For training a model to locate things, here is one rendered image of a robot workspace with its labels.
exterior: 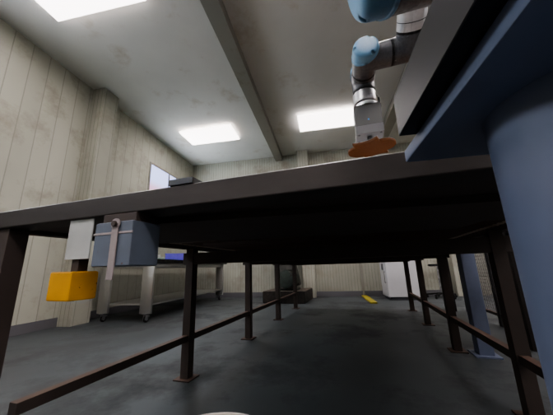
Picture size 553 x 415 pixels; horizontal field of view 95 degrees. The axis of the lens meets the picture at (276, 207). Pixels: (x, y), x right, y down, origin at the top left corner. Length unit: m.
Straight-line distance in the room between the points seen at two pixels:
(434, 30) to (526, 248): 0.22
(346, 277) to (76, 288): 6.07
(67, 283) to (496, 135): 0.96
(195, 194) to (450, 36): 0.57
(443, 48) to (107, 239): 0.80
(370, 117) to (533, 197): 0.65
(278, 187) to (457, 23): 0.42
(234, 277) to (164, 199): 6.32
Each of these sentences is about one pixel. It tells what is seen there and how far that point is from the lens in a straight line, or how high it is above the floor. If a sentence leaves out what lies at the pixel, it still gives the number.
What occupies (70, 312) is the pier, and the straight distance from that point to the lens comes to 4.74.
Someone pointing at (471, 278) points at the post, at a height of 0.57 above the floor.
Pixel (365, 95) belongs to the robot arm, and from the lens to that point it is 0.95.
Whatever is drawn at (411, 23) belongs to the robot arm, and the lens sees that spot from 0.92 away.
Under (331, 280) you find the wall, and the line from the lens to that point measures 6.59.
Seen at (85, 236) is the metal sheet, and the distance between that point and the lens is 0.95.
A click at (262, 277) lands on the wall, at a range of 6.78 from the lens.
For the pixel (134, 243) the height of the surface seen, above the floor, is 0.77.
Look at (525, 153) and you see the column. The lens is 0.33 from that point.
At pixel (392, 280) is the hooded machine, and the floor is 0.39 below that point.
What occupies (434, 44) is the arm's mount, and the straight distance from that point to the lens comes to 0.32.
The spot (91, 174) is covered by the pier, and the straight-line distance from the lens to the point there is 4.95.
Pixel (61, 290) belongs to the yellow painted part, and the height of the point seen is 0.65.
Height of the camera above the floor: 0.69
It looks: 14 degrees up
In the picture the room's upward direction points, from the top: 2 degrees counter-clockwise
